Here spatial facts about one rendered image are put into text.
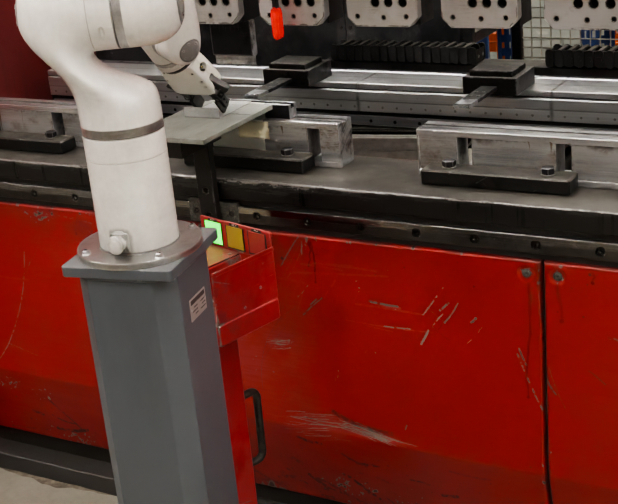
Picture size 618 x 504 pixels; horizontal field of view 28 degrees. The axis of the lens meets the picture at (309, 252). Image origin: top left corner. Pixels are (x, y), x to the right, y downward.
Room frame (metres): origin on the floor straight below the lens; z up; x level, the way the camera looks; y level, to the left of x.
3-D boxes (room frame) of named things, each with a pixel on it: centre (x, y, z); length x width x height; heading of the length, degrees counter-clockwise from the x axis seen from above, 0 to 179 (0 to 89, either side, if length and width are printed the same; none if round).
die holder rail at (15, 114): (2.92, 0.58, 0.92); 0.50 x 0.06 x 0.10; 59
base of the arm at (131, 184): (1.79, 0.25, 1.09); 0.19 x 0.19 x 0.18
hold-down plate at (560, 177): (2.27, -0.37, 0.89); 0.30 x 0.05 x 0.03; 59
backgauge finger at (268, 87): (2.77, 0.02, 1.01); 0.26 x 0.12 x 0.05; 149
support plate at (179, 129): (2.51, 0.19, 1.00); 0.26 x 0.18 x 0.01; 149
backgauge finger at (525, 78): (2.52, -0.39, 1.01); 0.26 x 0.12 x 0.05; 149
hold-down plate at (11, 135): (2.90, 0.66, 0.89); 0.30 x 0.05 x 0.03; 59
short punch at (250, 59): (2.64, 0.11, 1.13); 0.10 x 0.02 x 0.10; 59
